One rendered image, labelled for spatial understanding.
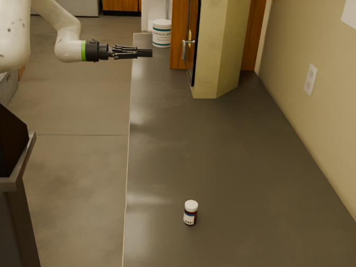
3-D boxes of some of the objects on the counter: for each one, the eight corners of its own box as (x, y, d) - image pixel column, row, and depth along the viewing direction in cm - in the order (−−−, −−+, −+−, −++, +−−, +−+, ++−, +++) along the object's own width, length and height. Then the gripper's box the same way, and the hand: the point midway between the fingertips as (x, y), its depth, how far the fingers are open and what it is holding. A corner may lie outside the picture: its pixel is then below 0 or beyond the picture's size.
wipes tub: (171, 41, 249) (172, 19, 241) (172, 48, 238) (174, 24, 230) (152, 41, 248) (152, 18, 240) (152, 47, 237) (153, 24, 229)
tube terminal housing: (230, 73, 208) (252, -87, 168) (243, 99, 181) (274, -84, 140) (186, 72, 206) (198, -90, 165) (193, 98, 178) (209, -88, 138)
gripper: (97, 49, 160) (152, 51, 162) (100, 37, 172) (152, 39, 174) (98, 65, 164) (152, 67, 166) (101, 53, 176) (151, 55, 178)
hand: (144, 52), depth 170 cm, fingers closed
